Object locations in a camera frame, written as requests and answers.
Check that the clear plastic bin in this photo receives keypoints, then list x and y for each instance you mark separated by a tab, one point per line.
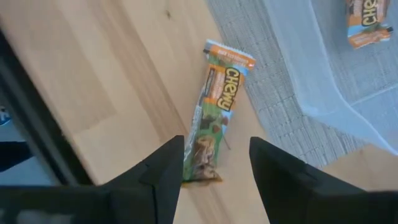
311	77

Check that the orange Chewy granola bar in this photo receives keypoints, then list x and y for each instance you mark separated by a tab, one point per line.
217	109
368	21

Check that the grey woven placemat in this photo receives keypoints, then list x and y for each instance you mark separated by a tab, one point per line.
270	93

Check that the black aluminium table frame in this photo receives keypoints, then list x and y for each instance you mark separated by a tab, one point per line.
40	124

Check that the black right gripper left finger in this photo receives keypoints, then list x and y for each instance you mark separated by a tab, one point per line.
140	193

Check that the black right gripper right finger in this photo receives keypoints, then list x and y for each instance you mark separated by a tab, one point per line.
295	193

